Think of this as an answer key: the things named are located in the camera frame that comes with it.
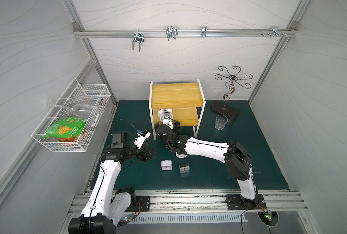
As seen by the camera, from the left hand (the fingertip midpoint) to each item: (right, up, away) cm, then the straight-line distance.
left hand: (151, 148), depth 76 cm
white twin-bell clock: (+16, -7, +12) cm, 22 cm away
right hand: (+7, +14, +7) cm, 17 cm away
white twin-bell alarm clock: (+8, +18, -6) cm, 21 cm away
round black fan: (+60, -34, -5) cm, 69 cm away
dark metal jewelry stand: (+51, +19, +23) cm, 59 cm away
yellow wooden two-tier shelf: (+19, +26, 0) cm, 32 cm away
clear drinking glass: (+46, +13, +28) cm, 56 cm away
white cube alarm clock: (+8, -11, +6) cm, 15 cm away
